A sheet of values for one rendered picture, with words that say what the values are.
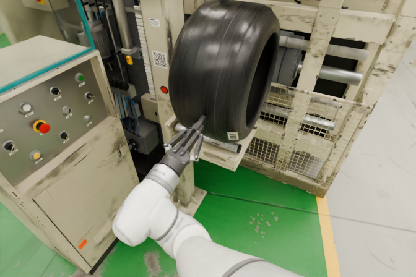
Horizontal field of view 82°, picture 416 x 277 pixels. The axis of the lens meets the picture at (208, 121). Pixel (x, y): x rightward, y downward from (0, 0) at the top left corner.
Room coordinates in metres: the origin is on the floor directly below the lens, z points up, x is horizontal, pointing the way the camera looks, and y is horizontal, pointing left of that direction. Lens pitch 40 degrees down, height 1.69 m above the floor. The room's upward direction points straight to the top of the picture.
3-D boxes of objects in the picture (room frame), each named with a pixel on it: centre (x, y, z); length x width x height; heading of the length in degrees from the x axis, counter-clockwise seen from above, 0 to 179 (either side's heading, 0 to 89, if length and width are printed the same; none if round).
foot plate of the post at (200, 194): (1.05, 0.19, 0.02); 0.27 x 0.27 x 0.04; 63
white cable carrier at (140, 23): (1.06, 0.28, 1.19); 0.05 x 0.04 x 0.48; 153
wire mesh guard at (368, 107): (1.14, -0.41, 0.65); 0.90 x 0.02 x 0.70; 63
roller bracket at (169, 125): (1.03, 0.11, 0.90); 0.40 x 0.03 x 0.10; 153
